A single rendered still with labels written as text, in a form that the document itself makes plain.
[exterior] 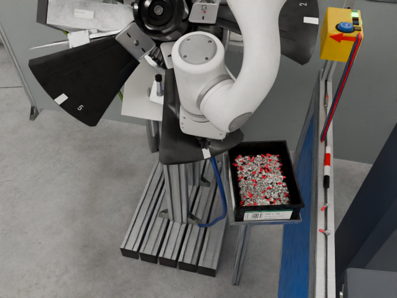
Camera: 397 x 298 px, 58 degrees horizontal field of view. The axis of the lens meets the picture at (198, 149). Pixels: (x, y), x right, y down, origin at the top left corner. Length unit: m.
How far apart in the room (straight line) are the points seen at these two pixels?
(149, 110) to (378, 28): 1.02
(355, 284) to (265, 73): 0.30
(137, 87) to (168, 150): 0.36
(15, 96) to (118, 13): 1.84
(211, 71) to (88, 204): 1.53
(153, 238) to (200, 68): 1.27
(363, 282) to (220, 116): 0.30
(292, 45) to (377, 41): 0.93
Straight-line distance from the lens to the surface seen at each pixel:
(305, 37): 0.86
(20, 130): 2.53
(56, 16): 1.16
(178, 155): 0.85
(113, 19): 1.08
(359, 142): 2.11
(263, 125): 2.04
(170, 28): 0.84
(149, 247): 1.73
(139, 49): 0.95
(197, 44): 0.59
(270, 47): 0.56
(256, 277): 1.76
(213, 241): 1.73
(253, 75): 0.54
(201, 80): 0.58
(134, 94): 1.16
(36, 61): 0.98
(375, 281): 0.45
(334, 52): 1.17
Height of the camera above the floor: 1.61
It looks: 48 degrees down
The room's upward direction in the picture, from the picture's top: straight up
